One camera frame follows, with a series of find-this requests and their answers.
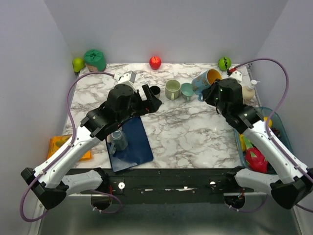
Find yellow-green pear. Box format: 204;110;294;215
72;57;85;73

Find green striped ball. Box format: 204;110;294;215
218;56;231;71

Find dark purple grapes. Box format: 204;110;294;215
271;128;281;139

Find dark teal upside-down mug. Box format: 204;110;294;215
109;130;128;155

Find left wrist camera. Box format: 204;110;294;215
113;70;136;86

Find cream lotion pump bottle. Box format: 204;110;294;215
242;80;260;102

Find red apple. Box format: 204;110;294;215
149;56;161;70

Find blue mug with gold pattern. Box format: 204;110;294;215
191;69;222;102

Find red dragon fruit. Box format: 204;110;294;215
245;140;268;173

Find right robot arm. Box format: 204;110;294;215
202;78;313;209

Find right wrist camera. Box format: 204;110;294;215
226;67;243;84

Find dark blue tray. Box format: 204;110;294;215
106;117;154;172

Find yellow banana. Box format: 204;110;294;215
239;134;251;152

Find pale green mug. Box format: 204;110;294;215
165;79;181;100

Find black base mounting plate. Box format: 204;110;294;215
66;167;256;205

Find teal plastic fruit bin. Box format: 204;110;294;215
233;107;293;169

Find orange snack bag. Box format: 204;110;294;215
46;135;92;162

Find teal mug with bird picture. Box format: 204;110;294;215
180;83;195;101

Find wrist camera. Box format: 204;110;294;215
226;67;243;84
113;70;136;86

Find green wrapped cylinder package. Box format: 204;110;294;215
83;49;107;72

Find brown striped mug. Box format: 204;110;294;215
150;86;161;99

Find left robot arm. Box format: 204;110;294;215
21;84;162;210

